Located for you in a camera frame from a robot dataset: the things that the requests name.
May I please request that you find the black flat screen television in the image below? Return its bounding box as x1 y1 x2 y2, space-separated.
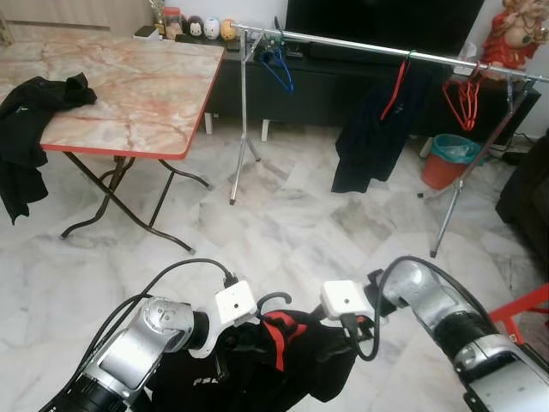
285 0 486 57

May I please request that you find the red laughing buddha statue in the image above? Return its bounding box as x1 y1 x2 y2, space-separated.
480 0 549 74

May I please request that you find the red plastic stool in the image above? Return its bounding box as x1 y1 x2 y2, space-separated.
489 283 549 344

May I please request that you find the light wood cabinet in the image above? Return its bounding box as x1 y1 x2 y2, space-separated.
0 0 155 42

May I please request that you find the plain black garment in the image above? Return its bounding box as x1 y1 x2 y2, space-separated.
0 73 98 224

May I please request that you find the black TV console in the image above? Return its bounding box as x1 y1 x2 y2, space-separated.
133 30 541 130

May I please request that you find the blue plastic hanger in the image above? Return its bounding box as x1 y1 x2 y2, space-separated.
257 34 295 94

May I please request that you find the navy shirt red collar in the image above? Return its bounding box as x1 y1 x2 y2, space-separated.
331 56 434 194

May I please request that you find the white pink tissue box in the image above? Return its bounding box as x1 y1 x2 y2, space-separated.
459 39 480 74

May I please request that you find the red plastic hanger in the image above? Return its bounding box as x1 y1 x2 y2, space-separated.
443 73 477 131
450 64 486 130

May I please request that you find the orange bin teal bag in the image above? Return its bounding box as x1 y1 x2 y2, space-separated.
420 134 483 191

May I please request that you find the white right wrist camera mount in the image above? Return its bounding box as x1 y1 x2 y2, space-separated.
321 280 375 320

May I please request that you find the silver metal clothes rack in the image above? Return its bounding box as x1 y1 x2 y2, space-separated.
228 23 547 258

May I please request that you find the black garment red trim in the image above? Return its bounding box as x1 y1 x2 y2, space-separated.
146 307 378 412

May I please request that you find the black plastic hanger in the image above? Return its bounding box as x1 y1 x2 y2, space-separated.
256 292 294 317

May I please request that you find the dark brown sofa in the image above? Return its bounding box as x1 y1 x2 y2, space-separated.
496 137 549 267

